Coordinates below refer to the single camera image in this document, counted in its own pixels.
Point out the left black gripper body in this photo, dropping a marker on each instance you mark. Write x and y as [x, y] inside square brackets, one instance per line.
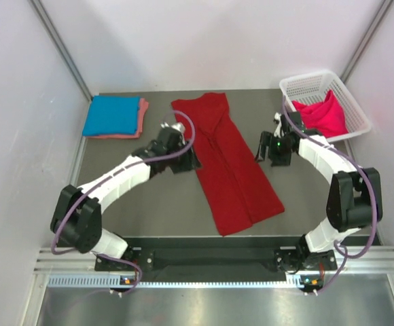
[183, 163]

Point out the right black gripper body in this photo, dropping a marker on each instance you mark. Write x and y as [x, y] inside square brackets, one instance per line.
[279, 152]

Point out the red t-shirt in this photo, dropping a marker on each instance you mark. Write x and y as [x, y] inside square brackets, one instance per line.
[237, 190]

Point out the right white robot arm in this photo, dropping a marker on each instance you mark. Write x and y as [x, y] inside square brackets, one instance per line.
[354, 201]

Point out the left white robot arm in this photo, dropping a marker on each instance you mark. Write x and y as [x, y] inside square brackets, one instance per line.
[77, 219]

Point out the salmon pink folded t-shirt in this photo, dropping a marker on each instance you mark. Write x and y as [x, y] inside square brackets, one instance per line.
[143, 107]

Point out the magenta t-shirt in basket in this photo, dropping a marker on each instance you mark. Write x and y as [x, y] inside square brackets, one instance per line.
[326, 116]

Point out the white plastic basket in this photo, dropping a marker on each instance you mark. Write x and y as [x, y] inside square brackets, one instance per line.
[311, 88]

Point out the blue folded t-shirt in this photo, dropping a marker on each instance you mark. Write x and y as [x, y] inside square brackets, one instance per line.
[112, 115]

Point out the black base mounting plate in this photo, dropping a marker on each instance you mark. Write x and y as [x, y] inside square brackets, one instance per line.
[274, 253]

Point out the grey slotted cable duct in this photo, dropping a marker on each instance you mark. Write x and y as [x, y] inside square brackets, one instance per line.
[116, 281]

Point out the aluminium frame rail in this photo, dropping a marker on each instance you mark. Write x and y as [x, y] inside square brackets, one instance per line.
[378, 260]

